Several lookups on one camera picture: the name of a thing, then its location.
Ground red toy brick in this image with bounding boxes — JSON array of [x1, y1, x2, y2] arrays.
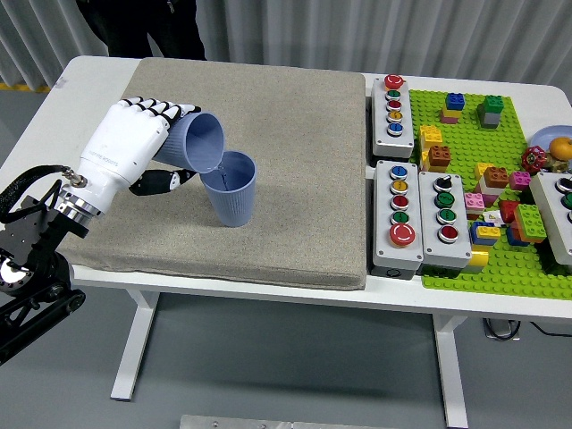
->
[[498, 199, 522, 223]]

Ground black power cable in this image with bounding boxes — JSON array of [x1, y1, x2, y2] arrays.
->
[[531, 322, 572, 336]]

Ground grey box small red mushroom button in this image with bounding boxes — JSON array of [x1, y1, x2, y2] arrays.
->
[[370, 73, 416, 163]]

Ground orange fruit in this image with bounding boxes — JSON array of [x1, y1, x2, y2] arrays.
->
[[548, 137, 572, 160]]

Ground grey-brown fabric mat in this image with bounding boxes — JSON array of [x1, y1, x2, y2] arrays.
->
[[47, 56, 368, 290]]

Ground dark green toy brick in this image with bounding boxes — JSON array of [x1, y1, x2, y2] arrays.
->
[[476, 95, 505, 118]]

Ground person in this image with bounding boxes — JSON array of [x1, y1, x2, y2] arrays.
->
[[75, 0, 207, 62]]

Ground white table leg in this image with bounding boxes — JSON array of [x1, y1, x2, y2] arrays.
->
[[110, 289, 161, 401], [432, 312, 469, 429]]

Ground orange-brown toy brick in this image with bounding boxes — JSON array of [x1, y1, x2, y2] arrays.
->
[[427, 145, 452, 173], [483, 165, 510, 189]]

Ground grey box black selector switch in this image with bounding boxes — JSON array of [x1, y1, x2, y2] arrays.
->
[[417, 170, 474, 273]]

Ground light green toy brick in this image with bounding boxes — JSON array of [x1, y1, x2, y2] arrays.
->
[[512, 203, 549, 244]]

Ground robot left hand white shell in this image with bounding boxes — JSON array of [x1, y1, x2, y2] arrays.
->
[[73, 96, 202, 214]]

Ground grey box black green buttons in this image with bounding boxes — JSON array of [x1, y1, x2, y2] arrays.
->
[[529, 172, 572, 267]]

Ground grey power adapter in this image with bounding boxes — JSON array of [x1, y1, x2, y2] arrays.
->
[[481, 317, 523, 341]]

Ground green studded baseplate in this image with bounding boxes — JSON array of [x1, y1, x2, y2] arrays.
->
[[408, 88, 572, 300]]

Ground grey box large red button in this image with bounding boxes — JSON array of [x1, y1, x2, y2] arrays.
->
[[366, 159, 425, 281]]

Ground brass valve body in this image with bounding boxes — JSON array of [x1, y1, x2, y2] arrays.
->
[[543, 154, 572, 174]]

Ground red valve handwheel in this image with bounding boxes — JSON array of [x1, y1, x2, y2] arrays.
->
[[520, 146, 547, 173]]

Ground blue ribbed plastic cup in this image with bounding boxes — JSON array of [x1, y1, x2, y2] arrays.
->
[[154, 111, 227, 174], [199, 150, 258, 228]]

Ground white pleated curtain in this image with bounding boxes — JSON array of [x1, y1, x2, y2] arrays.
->
[[0, 0, 572, 87]]

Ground light blue plate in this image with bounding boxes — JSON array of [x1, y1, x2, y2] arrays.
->
[[531, 125, 572, 156]]

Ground white table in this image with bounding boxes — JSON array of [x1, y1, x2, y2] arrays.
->
[[0, 55, 572, 429]]

